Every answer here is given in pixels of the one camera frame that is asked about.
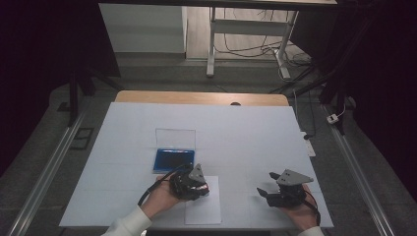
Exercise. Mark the black floor socket frame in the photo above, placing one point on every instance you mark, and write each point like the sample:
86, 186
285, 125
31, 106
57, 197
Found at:
82, 139

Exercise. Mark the person's left hand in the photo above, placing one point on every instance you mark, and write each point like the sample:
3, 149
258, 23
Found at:
160, 196

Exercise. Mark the black table grommet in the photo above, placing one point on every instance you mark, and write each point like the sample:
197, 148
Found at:
235, 104

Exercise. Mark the small white adapter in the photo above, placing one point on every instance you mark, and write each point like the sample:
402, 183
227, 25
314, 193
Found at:
332, 118

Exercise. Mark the dark curtain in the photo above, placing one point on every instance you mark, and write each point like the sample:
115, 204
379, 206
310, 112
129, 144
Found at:
387, 82
39, 65

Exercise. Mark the wooden table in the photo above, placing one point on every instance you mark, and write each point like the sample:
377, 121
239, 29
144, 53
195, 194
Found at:
196, 97

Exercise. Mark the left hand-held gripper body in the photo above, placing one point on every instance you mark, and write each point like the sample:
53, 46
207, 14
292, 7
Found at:
187, 183

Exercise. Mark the large white table mat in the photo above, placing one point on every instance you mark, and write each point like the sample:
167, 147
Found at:
236, 137

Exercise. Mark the person's right hand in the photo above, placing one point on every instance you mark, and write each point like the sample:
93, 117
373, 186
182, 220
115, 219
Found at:
300, 216

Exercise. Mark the metal floor rail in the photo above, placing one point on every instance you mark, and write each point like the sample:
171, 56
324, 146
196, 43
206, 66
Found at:
357, 170
46, 173

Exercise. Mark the white paper sheet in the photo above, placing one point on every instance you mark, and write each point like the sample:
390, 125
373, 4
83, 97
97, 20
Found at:
205, 209

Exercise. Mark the white desk frame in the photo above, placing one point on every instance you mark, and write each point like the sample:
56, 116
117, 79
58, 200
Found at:
249, 27

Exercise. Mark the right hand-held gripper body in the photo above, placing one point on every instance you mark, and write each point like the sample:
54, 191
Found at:
288, 195

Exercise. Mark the blue ink pad clear lid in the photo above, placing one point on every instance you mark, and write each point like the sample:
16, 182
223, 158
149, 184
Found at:
170, 160

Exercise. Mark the white cabinet panel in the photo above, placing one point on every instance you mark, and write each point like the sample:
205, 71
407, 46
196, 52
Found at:
144, 29

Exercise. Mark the black stand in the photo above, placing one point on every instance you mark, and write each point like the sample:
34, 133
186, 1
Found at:
337, 95
73, 98

